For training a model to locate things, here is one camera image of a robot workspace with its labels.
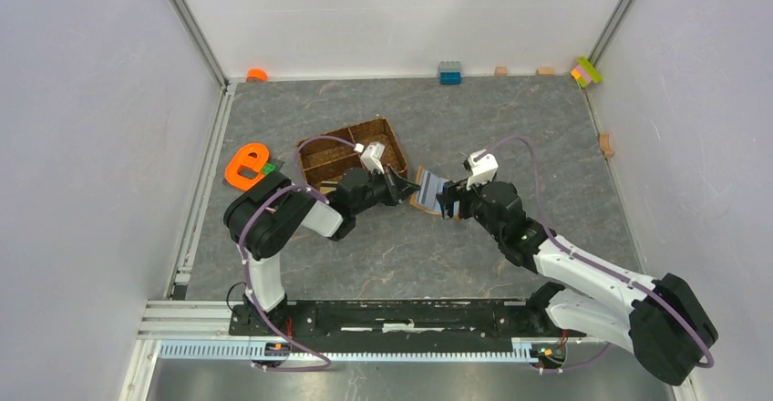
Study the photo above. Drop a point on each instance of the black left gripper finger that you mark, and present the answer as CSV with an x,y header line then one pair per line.
x,y
405,191
398,181

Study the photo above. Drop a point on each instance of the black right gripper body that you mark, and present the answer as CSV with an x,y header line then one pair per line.
x,y
468,200

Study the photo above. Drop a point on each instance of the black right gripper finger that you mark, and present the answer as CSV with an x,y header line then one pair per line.
x,y
447,207
454,188

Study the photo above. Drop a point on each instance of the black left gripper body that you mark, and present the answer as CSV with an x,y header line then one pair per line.
x,y
389,193

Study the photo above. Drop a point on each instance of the yellow leather card holder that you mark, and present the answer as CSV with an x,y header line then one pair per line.
x,y
426,196

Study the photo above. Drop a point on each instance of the blue cards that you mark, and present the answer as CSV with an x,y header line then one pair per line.
x,y
430,192

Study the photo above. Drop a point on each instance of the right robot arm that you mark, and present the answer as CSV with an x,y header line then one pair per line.
x,y
659,321

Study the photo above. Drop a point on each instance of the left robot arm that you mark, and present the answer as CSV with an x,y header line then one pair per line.
x,y
264,218

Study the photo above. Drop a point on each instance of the brown woven basket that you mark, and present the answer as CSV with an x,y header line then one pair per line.
x,y
322,159

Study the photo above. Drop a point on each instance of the blue grey toy bricks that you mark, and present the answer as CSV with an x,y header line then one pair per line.
x,y
450,73

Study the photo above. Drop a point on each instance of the green toy brick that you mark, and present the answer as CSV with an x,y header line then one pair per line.
x,y
271,167

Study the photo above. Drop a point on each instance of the curved wooden block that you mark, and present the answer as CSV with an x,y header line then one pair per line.
x,y
605,145

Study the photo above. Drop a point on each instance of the orange letter shaped block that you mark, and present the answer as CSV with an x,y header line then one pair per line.
x,y
246,166

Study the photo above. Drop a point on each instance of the green pink yellow bricks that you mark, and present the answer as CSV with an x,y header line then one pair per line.
x,y
585,74

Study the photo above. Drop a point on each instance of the orange round cap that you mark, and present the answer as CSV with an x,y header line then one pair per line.
x,y
256,75

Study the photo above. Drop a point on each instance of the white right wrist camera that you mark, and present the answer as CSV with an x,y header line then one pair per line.
x,y
482,167

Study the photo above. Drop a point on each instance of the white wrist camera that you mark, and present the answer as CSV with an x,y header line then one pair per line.
x,y
482,167
370,156

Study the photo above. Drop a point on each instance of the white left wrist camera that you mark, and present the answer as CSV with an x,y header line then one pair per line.
x,y
370,156

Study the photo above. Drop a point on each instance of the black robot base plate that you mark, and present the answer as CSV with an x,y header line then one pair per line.
x,y
412,326

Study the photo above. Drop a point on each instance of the aluminium frame rail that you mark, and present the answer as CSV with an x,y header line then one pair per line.
x,y
199,40

